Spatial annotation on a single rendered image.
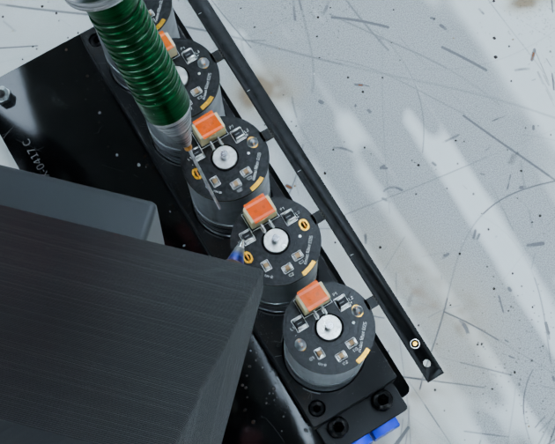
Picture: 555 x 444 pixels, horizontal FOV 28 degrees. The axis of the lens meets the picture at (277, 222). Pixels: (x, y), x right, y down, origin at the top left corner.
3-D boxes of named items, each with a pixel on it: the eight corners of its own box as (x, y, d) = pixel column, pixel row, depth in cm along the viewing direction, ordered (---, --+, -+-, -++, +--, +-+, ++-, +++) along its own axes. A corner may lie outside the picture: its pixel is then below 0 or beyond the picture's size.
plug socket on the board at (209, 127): (206, 155, 31) (204, 147, 30) (191, 130, 31) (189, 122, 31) (231, 141, 31) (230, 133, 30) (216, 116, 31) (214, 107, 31)
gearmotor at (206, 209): (219, 256, 35) (208, 214, 30) (181, 194, 36) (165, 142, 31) (284, 218, 36) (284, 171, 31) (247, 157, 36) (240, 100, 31)
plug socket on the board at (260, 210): (256, 238, 30) (256, 232, 30) (241, 212, 31) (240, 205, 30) (282, 223, 30) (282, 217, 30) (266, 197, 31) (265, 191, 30)
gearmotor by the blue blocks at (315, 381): (309, 408, 34) (314, 389, 29) (269, 340, 35) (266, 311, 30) (377, 367, 34) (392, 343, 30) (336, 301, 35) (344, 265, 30)
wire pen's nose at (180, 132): (191, 115, 26) (172, 77, 25) (218, 142, 25) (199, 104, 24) (154, 143, 26) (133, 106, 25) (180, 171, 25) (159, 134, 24)
